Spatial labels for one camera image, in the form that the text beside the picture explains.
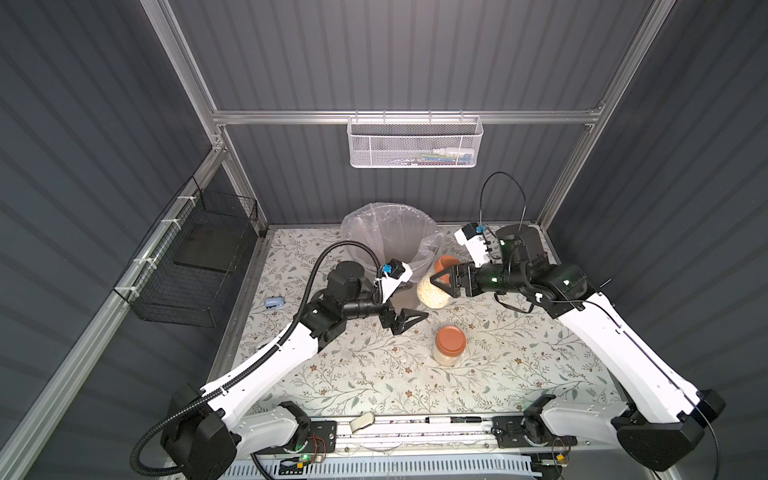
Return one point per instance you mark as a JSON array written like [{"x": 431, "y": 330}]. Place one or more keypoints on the clear plastic bin liner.
[{"x": 390, "y": 231}]

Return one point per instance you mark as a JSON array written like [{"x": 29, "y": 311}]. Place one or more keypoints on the white tape roll piece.
[{"x": 361, "y": 422}]

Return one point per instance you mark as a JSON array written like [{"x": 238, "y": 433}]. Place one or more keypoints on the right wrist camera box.
[{"x": 471, "y": 236}]

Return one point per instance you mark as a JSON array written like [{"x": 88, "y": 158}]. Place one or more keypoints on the white perforated vent strip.
[{"x": 406, "y": 467}]

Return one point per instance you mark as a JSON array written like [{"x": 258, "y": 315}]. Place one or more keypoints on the black wire basket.
[{"x": 192, "y": 275}]

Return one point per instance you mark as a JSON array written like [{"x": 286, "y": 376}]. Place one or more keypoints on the markers in white basket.
[{"x": 448, "y": 156}]

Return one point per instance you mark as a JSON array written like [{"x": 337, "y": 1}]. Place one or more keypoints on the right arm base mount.
[{"x": 518, "y": 431}]

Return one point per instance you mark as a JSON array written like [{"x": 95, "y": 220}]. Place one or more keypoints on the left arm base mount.
[{"x": 318, "y": 438}]

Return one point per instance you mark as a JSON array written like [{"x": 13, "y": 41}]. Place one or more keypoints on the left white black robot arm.
[{"x": 205, "y": 441}]

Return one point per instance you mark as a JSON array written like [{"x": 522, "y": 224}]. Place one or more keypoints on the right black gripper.
[{"x": 468, "y": 279}]

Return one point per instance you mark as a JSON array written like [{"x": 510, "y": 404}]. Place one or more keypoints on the oatmeal glass jar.
[
  {"x": 432, "y": 296},
  {"x": 447, "y": 358}
]

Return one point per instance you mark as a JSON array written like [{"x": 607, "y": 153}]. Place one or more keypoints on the small blue object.
[{"x": 274, "y": 302}]

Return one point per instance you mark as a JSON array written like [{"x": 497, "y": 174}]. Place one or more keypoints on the white wire mesh basket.
[{"x": 370, "y": 138}]

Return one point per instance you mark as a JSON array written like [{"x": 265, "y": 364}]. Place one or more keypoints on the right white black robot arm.
[{"x": 661, "y": 417}]

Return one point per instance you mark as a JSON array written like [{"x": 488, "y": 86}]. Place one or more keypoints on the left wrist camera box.
[{"x": 390, "y": 276}]

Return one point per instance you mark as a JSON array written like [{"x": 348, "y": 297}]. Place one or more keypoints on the floral table mat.
[{"x": 513, "y": 355}]

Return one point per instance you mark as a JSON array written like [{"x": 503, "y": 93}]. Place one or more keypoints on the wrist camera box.
[
  {"x": 390, "y": 276},
  {"x": 471, "y": 236}
]

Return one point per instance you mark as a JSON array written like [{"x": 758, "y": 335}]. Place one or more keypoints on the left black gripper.
[{"x": 388, "y": 312}]

